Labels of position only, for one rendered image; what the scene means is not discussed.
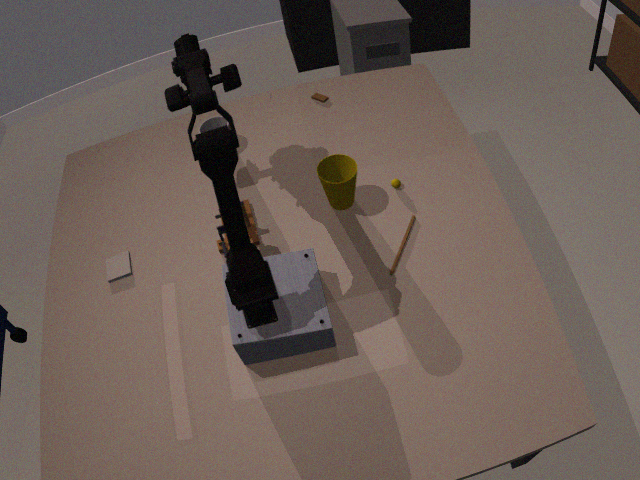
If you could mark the thin brown stick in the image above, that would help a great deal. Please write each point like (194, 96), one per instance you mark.
(402, 245)

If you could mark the small brown flat block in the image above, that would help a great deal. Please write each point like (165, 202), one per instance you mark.
(319, 97)

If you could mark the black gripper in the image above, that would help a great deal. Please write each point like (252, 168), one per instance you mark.
(177, 98)

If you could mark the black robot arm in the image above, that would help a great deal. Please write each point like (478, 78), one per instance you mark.
(249, 274)

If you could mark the grey cylinder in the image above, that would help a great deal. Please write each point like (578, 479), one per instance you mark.
(213, 123)

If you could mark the yellow tapered cup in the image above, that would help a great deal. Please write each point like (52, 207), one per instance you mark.
(337, 174)

